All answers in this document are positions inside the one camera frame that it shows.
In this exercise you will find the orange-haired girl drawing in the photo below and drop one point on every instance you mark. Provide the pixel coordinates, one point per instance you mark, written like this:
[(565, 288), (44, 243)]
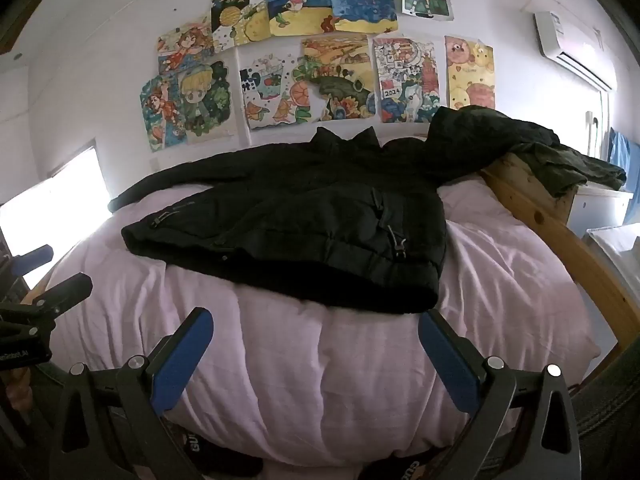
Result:
[(185, 45)]

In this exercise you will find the blond boy drawing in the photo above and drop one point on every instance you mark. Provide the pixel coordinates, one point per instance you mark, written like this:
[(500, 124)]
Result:
[(205, 97)]

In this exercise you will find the person's grey knit clothing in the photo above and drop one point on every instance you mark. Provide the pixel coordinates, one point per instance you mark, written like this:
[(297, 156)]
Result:
[(605, 410)]

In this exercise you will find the white cabinet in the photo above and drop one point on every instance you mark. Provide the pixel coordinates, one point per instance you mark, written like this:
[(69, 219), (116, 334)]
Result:
[(597, 210)]

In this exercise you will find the goldfish and orange drawing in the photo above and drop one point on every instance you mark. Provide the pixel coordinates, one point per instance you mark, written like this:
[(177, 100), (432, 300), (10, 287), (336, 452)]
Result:
[(272, 87)]

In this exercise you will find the orange landscape drawing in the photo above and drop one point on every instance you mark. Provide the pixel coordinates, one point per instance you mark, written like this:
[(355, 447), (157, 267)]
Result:
[(340, 75)]

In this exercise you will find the fish on sand drawing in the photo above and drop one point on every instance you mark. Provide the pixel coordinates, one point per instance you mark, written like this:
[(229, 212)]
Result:
[(297, 2)]

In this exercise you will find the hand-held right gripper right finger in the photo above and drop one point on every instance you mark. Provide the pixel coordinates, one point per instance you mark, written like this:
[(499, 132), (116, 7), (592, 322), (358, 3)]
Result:
[(450, 365)]

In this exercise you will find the white storage bin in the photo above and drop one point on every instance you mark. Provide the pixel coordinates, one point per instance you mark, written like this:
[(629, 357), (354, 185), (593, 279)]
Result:
[(617, 255)]

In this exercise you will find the yellow planet drawing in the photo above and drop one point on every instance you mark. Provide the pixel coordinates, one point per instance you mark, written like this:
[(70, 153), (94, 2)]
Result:
[(237, 17)]

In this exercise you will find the crowded doodle drawing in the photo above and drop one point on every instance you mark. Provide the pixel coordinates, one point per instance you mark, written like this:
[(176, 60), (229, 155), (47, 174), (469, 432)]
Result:
[(407, 80)]

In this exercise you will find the girl on blue drawing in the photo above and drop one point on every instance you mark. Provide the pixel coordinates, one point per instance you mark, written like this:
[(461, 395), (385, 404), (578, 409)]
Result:
[(160, 110)]

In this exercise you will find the bright window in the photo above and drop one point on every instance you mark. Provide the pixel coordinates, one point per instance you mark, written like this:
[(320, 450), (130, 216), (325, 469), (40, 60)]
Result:
[(55, 210)]

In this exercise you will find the black slipper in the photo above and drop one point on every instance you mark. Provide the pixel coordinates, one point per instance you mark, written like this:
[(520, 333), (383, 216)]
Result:
[(400, 467), (210, 452)]

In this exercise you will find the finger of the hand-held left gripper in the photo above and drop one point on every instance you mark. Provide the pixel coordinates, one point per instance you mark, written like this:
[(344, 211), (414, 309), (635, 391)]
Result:
[(62, 292), (30, 259)]

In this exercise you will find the pink pig drawing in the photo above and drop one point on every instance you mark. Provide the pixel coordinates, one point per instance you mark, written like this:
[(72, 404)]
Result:
[(470, 72)]

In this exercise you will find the person's left hand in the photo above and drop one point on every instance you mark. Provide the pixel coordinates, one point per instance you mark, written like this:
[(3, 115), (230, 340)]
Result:
[(20, 395)]

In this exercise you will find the white air conditioner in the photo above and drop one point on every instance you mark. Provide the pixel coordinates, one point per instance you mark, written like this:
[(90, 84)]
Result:
[(570, 47)]

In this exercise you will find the dark green garment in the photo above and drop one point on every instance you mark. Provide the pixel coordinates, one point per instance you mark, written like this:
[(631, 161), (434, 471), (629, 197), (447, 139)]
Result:
[(570, 167)]

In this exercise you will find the blue hanging cloth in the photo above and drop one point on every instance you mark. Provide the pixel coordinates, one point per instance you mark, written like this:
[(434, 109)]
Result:
[(625, 157)]

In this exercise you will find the white bed sheet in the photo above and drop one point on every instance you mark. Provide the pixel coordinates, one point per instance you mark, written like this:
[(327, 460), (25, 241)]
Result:
[(310, 370)]

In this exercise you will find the black puffer jacket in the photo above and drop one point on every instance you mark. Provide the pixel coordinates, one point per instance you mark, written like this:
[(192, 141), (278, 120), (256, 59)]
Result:
[(300, 220)]

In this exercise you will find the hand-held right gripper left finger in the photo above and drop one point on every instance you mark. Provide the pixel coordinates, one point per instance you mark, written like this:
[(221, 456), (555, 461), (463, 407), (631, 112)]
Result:
[(182, 355)]

